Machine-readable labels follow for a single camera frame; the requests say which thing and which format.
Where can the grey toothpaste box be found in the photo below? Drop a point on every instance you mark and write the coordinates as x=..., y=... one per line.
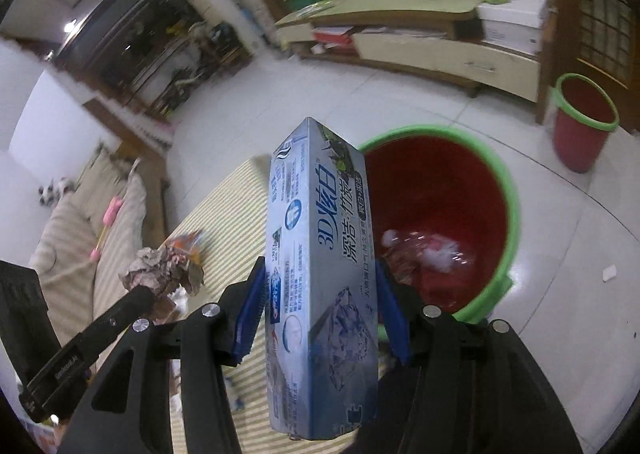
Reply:
x=320, y=259

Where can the cream low cabinet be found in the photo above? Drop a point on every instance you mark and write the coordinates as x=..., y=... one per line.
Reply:
x=440, y=53

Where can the wooden lattice door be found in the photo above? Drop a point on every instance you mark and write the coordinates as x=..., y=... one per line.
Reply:
x=600, y=23

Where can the white paper scrap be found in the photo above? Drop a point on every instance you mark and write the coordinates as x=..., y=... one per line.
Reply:
x=608, y=274

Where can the crumpled clear plastic wrapper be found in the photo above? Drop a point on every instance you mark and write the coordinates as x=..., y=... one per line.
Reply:
x=430, y=249

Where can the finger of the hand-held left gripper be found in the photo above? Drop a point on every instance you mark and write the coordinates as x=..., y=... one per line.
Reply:
x=100, y=334

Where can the beige sofa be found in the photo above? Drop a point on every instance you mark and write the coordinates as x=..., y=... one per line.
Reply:
x=65, y=239

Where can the small red green-rimmed bucket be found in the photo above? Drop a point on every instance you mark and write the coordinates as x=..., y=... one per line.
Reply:
x=580, y=138

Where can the pink toy stick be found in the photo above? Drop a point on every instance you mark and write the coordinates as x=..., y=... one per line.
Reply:
x=111, y=214

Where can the black white plush toy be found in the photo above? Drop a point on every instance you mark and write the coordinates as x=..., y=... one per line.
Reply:
x=52, y=191

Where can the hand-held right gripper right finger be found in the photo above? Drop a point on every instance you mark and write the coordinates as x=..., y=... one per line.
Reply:
x=395, y=324

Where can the white cardboard box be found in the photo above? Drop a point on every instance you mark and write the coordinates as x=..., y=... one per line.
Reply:
x=512, y=39
x=510, y=13

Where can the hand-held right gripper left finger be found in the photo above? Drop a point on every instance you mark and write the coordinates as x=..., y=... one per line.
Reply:
x=248, y=314

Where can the brown paper ball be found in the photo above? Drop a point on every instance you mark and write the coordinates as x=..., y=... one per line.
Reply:
x=155, y=266

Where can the large red green-rimmed bucket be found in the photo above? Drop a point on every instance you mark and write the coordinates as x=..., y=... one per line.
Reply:
x=450, y=184

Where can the orange snack wrapper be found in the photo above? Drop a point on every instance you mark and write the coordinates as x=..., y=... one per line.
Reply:
x=190, y=241

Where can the dark wooden display cabinet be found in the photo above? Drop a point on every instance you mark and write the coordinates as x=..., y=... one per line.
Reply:
x=145, y=33

